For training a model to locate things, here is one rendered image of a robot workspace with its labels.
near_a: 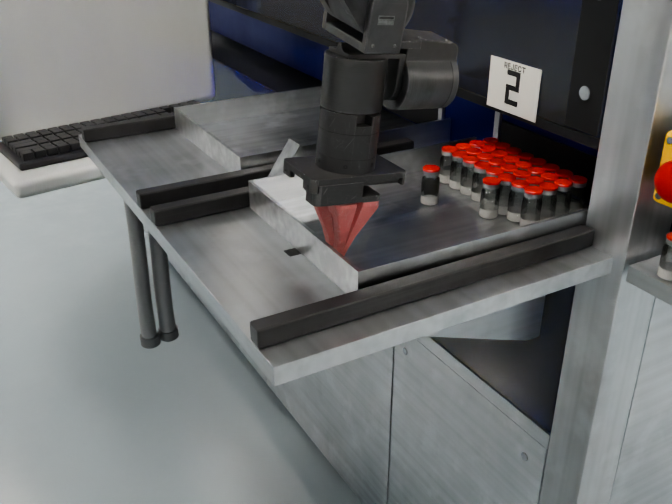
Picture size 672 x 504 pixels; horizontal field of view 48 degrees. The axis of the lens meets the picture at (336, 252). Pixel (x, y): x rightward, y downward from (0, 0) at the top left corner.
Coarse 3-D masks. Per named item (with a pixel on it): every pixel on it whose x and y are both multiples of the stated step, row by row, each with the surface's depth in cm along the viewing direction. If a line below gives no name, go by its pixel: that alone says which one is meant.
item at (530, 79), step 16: (496, 64) 89; (512, 64) 87; (496, 80) 90; (512, 80) 87; (528, 80) 85; (496, 96) 90; (512, 96) 88; (528, 96) 86; (512, 112) 89; (528, 112) 86
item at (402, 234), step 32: (416, 160) 101; (256, 192) 89; (288, 192) 93; (384, 192) 96; (416, 192) 96; (448, 192) 96; (288, 224) 82; (320, 224) 87; (384, 224) 87; (416, 224) 87; (448, 224) 87; (480, 224) 87; (512, 224) 87; (544, 224) 80; (576, 224) 83; (320, 256) 77; (352, 256) 80; (384, 256) 80; (416, 256) 73; (448, 256) 75; (352, 288) 72
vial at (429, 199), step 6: (426, 174) 90; (432, 174) 90; (438, 174) 90; (426, 180) 90; (432, 180) 90; (438, 180) 91; (426, 186) 91; (432, 186) 91; (438, 186) 91; (426, 192) 91; (432, 192) 91; (438, 192) 92; (426, 198) 91; (432, 198) 91; (438, 198) 92; (426, 204) 92; (432, 204) 92
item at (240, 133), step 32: (256, 96) 123; (288, 96) 126; (320, 96) 129; (192, 128) 112; (224, 128) 119; (256, 128) 119; (288, 128) 119; (384, 128) 119; (416, 128) 110; (448, 128) 113; (224, 160) 103; (256, 160) 99
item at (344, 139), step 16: (320, 112) 69; (336, 112) 67; (320, 128) 69; (336, 128) 68; (352, 128) 67; (368, 128) 68; (320, 144) 69; (336, 144) 68; (352, 144) 68; (368, 144) 69; (288, 160) 71; (304, 160) 72; (320, 160) 70; (336, 160) 69; (352, 160) 69; (368, 160) 69; (384, 160) 74; (288, 176) 71; (304, 176) 68; (320, 176) 68; (336, 176) 68; (352, 176) 69; (368, 176) 70; (384, 176) 70; (400, 176) 71
